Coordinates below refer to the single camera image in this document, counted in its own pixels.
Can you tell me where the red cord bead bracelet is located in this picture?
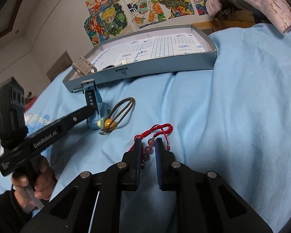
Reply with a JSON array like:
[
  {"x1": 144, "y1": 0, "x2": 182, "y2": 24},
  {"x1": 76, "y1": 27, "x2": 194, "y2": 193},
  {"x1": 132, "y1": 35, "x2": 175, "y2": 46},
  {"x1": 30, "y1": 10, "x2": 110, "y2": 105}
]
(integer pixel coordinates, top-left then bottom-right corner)
[{"x1": 128, "y1": 123, "x2": 174, "y2": 169}]

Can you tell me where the brown hair tie with beads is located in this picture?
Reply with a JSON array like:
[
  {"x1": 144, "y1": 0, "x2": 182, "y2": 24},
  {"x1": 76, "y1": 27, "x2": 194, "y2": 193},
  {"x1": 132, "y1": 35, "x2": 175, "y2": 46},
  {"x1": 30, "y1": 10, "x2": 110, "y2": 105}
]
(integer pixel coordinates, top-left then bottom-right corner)
[{"x1": 99, "y1": 97, "x2": 136, "y2": 135}]

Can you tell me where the blue kids watch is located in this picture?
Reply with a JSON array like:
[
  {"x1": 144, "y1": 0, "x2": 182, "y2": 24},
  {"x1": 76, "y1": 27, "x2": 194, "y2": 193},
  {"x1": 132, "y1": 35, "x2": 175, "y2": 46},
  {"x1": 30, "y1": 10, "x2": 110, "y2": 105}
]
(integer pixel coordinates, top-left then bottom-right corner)
[{"x1": 73, "y1": 79, "x2": 110, "y2": 129}]

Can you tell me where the grey claw hair clip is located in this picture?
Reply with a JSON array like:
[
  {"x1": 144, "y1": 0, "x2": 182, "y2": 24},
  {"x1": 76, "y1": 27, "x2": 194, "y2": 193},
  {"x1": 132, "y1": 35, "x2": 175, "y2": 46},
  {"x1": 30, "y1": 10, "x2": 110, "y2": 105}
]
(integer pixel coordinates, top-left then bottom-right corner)
[{"x1": 72, "y1": 57, "x2": 97, "y2": 76}]

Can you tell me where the white hair clip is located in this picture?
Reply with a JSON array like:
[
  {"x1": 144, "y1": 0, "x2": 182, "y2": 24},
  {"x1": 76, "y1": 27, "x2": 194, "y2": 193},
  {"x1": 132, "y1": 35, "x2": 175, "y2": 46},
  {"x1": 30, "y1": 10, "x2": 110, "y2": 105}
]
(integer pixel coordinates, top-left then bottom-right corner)
[{"x1": 120, "y1": 59, "x2": 129, "y2": 65}]

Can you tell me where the left hand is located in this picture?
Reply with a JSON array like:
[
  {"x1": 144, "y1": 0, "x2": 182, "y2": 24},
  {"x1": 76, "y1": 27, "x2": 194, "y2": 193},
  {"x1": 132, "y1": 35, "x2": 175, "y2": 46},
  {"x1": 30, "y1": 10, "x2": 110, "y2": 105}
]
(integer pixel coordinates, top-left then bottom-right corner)
[{"x1": 10, "y1": 156, "x2": 58, "y2": 209}]

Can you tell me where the red checkered cloth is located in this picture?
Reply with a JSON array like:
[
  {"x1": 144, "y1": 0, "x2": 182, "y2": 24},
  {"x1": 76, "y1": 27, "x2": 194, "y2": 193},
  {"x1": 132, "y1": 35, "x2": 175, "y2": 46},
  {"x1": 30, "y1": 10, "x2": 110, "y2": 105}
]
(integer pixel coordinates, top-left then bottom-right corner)
[{"x1": 25, "y1": 96, "x2": 37, "y2": 111}]

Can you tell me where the light blue bed sheet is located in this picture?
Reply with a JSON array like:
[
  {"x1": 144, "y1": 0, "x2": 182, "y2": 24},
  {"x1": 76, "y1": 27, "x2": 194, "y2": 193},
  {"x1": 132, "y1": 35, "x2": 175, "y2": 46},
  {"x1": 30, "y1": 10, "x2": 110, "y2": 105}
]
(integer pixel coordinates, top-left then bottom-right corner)
[{"x1": 0, "y1": 23, "x2": 291, "y2": 233}]

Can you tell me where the brown door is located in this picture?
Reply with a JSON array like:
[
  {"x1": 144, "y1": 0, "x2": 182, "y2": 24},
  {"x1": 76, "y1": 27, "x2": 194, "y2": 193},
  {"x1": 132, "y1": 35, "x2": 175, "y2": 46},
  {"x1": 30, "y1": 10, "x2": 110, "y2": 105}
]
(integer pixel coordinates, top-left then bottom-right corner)
[{"x1": 46, "y1": 51, "x2": 73, "y2": 82}]

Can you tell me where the grey shallow tray box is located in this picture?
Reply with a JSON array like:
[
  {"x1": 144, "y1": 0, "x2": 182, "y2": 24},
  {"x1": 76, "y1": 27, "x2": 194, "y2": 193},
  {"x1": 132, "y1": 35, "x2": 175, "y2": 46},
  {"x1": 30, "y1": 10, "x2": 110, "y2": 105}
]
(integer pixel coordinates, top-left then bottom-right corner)
[{"x1": 63, "y1": 25, "x2": 218, "y2": 92}]

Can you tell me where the orange girl blue drawing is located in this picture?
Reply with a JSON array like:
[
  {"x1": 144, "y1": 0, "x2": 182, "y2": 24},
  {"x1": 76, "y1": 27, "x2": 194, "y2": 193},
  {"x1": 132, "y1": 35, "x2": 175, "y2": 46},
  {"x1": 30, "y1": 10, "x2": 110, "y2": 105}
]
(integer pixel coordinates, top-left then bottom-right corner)
[{"x1": 83, "y1": 16, "x2": 110, "y2": 47}]

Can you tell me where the blond boy green drawing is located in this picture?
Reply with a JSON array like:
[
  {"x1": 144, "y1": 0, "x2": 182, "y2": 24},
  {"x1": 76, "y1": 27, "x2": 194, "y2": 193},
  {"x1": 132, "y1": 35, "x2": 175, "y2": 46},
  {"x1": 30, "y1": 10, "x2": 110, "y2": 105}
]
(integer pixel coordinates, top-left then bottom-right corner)
[{"x1": 99, "y1": 2, "x2": 133, "y2": 38}]

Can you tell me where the orange fish white drawing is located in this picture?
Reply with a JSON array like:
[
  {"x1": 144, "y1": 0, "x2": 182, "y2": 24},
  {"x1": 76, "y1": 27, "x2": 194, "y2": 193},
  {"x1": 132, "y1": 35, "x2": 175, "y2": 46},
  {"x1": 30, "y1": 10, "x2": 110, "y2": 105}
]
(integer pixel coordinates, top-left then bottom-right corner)
[{"x1": 125, "y1": 0, "x2": 166, "y2": 29}]

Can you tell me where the anime girl drawing upper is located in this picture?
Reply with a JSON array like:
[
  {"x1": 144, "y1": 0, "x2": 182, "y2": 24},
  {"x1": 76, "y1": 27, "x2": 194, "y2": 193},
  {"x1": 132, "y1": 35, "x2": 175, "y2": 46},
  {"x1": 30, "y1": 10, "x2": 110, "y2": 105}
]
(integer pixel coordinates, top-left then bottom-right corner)
[{"x1": 85, "y1": 0, "x2": 114, "y2": 16}]

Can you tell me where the wooden bed frame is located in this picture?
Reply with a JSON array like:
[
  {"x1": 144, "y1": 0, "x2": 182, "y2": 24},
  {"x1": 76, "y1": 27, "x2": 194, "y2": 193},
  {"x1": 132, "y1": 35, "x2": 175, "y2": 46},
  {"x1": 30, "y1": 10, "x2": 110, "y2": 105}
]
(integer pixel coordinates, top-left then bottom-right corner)
[{"x1": 192, "y1": 10, "x2": 255, "y2": 35}]

